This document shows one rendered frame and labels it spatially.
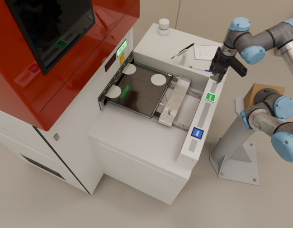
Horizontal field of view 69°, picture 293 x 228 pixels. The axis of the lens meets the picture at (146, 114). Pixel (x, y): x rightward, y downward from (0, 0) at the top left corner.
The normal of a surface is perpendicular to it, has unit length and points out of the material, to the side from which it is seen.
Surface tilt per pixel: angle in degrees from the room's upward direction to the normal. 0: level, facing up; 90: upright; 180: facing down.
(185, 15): 90
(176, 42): 0
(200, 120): 0
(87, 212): 0
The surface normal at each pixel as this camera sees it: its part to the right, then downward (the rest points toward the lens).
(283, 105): 0.03, 0.20
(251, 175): 0.04, -0.54
